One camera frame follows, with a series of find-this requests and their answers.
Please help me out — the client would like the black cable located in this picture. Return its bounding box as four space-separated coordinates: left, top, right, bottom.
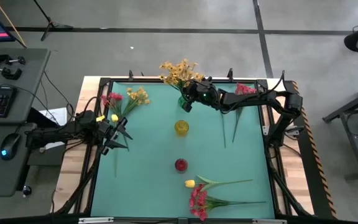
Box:
40 70 76 125

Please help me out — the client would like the red artificial flower bunch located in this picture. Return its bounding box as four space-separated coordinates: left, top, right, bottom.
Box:
232 83 257 144
100 91 130 152
188 183 267 222

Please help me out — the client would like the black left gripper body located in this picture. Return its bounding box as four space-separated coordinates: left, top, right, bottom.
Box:
96 119 121 156

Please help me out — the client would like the black tripod stand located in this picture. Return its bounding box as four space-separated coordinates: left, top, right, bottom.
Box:
32 0 74 42

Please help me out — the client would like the silver metal bracket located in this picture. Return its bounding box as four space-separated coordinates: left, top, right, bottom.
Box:
252 218 287 224
78 217 114 224

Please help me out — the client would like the black bar with orange stripes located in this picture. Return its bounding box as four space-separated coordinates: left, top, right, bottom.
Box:
283 80 337 218

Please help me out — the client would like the white paper sheet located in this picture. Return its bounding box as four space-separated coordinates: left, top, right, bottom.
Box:
39 107 68 127

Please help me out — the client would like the grey desk top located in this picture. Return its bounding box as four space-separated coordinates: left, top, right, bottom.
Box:
0 48 52 125

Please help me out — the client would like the long tan stick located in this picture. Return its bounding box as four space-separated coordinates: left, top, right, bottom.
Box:
0 0 27 49

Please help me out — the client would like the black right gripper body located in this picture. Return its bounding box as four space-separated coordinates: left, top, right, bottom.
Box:
191 77 222 110

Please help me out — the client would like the black screw clamp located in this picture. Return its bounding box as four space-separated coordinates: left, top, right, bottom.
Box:
0 53 27 66
0 64 23 81

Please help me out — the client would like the yellow glass vase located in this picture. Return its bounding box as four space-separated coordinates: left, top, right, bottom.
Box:
174 119 190 137

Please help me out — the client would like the black computer mouse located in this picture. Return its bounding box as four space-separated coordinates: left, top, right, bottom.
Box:
0 133 22 161

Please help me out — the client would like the teal table mat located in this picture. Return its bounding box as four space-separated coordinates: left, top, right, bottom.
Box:
91 81 275 218

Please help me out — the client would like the red ribbed glass vase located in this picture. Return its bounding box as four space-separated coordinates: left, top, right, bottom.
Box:
174 158 189 172

